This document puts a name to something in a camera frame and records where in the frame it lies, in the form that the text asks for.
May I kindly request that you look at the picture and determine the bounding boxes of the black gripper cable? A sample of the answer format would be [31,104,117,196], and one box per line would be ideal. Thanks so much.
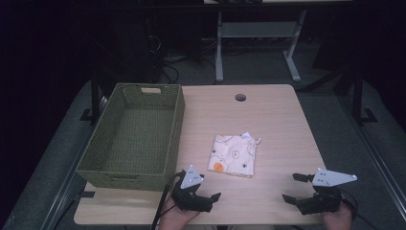
[338,189,379,230]
[150,172,184,230]

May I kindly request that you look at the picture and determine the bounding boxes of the folded patterned cloth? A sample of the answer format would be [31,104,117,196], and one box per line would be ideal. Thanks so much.
[207,131,261,178]

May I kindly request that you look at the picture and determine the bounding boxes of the bundle of floor cables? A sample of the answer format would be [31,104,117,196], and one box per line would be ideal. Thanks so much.
[159,37,218,85]

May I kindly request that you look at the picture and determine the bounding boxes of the person's right hand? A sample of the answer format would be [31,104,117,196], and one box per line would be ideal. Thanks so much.
[321,201,354,230]

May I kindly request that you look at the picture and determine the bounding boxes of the white metal desk frame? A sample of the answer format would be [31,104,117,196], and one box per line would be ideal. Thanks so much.
[214,9,308,84]

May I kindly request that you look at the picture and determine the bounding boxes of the dark computer tower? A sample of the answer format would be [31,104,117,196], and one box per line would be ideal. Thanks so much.
[113,13,162,84]

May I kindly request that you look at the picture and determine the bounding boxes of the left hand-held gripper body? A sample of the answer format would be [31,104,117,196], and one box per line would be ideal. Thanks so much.
[171,164,214,214]

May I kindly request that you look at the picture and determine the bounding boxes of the person's left hand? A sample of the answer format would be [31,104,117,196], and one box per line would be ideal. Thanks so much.
[158,195,201,230]

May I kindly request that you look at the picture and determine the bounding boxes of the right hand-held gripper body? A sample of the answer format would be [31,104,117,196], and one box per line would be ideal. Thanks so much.
[298,168,358,216]

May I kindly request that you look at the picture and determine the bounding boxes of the black metal stand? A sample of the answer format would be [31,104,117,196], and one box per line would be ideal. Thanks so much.
[79,71,103,127]
[351,68,379,127]

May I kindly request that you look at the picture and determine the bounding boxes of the green woven basket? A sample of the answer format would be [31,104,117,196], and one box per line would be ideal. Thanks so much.
[76,82,187,193]

